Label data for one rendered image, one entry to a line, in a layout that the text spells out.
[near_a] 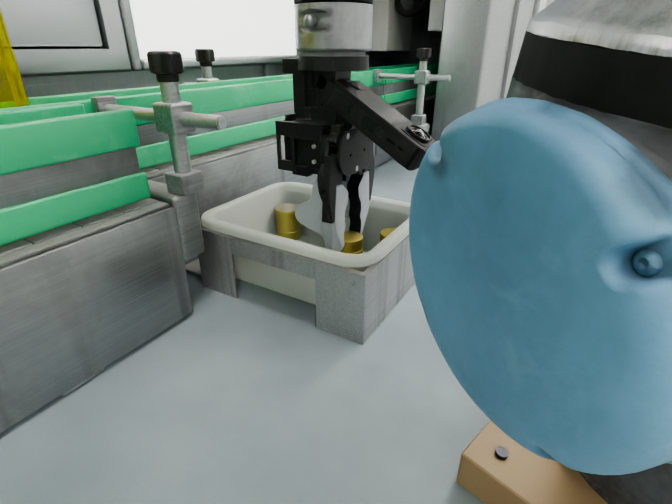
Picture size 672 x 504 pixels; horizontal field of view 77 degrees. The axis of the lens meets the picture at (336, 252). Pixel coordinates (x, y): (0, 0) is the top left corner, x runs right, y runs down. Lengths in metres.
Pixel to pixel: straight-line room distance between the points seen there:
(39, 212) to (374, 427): 0.30
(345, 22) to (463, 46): 0.74
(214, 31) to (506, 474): 0.77
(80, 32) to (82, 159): 0.33
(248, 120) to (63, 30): 0.25
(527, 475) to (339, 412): 0.14
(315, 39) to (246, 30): 0.49
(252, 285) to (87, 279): 0.17
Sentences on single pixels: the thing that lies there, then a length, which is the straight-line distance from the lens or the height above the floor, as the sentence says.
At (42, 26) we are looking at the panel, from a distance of 0.69.
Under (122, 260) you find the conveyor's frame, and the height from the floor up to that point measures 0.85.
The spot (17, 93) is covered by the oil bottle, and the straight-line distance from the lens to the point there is 0.50.
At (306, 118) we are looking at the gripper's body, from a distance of 0.46.
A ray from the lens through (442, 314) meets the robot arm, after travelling 0.17.
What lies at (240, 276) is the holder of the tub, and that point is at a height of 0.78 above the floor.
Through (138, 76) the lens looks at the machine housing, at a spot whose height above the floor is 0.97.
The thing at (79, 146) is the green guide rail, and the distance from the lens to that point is 0.40.
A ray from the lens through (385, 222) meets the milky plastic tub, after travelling 0.53.
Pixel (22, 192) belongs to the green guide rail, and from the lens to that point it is 0.38.
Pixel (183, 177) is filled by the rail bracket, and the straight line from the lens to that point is 0.42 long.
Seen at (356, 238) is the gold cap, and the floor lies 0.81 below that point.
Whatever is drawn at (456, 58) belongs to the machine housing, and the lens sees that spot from 1.15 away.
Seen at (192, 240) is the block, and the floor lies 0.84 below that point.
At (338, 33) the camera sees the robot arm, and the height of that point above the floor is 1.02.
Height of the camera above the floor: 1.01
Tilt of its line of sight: 26 degrees down
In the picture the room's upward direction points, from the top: straight up
